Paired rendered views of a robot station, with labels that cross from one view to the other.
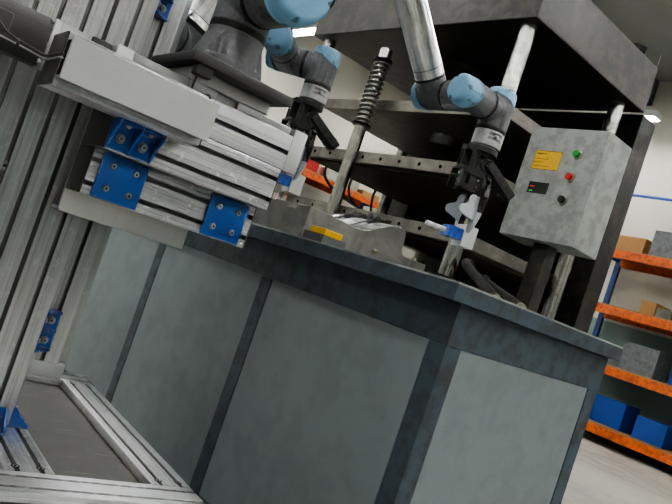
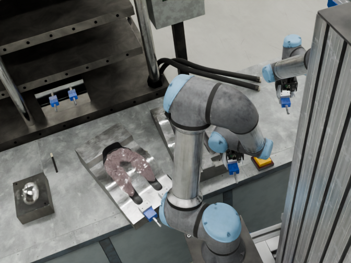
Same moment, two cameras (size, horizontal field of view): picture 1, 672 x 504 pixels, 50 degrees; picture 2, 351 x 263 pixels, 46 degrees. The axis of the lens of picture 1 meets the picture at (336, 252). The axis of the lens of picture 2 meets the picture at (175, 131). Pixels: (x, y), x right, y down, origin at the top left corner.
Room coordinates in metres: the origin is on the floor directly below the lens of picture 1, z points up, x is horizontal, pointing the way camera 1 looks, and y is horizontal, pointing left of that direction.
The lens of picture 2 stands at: (1.64, 1.22, 2.39)
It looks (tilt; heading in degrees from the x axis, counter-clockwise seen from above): 48 degrees down; 297
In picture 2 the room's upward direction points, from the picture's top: 10 degrees counter-clockwise
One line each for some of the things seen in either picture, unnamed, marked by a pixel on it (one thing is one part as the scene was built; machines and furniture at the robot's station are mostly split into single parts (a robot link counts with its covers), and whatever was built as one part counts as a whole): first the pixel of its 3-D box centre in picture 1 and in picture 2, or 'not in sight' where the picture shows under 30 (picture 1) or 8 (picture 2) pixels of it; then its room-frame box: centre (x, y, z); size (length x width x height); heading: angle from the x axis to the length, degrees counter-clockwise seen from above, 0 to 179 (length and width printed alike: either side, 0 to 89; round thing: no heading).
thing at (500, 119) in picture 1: (496, 111); (292, 48); (1.76, -0.26, 1.25); 0.09 x 0.08 x 0.11; 130
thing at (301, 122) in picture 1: (301, 123); (233, 145); (1.91, 0.20, 1.09); 0.09 x 0.08 x 0.12; 117
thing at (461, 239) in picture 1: (448, 230); (285, 104); (1.76, -0.24, 0.93); 0.13 x 0.05 x 0.05; 110
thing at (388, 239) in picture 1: (344, 233); (189, 132); (2.18, 0.00, 0.87); 0.50 x 0.26 x 0.14; 130
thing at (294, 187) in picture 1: (278, 177); (233, 170); (1.90, 0.21, 0.93); 0.13 x 0.05 x 0.05; 117
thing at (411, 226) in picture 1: (417, 240); (36, 44); (3.23, -0.33, 1.01); 1.10 x 0.74 x 0.05; 40
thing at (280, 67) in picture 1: (286, 56); (226, 138); (1.91, 0.29, 1.25); 0.11 x 0.11 x 0.08; 82
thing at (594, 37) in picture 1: (462, 83); not in sight; (3.20, -0.29, 1.75); 1.30 x 0.84 x 0.61; 40
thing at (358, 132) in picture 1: (339, 189); (8, 81); (3.11, 0.08, 1.10); 0.05 x 0.05 x 1.30
